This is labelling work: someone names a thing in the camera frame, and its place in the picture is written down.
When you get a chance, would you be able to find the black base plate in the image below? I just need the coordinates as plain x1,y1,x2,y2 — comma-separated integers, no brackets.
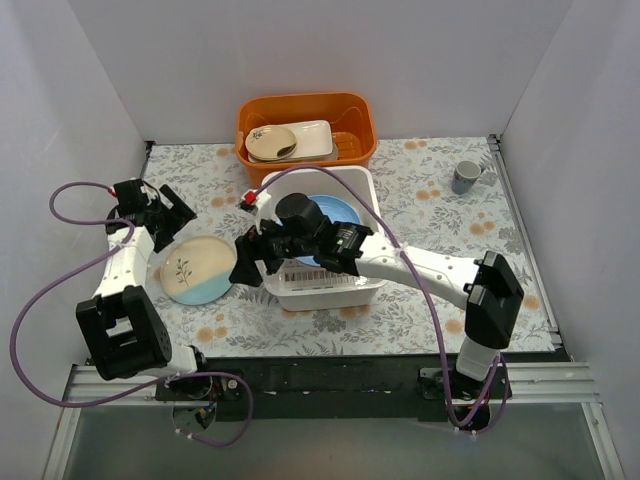
154,355,514,422

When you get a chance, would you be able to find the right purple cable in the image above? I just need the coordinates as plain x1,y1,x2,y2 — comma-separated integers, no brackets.
239,165,509,435

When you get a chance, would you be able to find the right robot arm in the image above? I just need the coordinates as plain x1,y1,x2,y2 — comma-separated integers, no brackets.
230,191,524,398

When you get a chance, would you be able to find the grey ceramic cup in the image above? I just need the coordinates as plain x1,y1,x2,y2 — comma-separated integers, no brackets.
451,160,483,195

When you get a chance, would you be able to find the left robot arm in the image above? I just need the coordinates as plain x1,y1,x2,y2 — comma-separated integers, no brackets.
76,179,213,400

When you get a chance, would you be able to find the white plastic bin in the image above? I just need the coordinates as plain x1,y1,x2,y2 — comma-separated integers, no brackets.
256,166,385,311

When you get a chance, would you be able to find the light blue plate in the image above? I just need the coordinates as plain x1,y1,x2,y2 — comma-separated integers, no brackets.
160,235,236,306

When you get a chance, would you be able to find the aluminium rail frame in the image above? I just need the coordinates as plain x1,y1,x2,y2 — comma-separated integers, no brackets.
39,133,626,480

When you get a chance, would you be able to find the orange plastic bin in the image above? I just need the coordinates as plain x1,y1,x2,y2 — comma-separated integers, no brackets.
235,92,378,187

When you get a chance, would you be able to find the cream round floral dish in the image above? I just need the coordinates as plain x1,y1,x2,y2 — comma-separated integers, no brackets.
245,125,297,161

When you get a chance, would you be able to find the cream rectangular tray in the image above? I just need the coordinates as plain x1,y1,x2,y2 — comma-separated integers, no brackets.
248,120,336,163

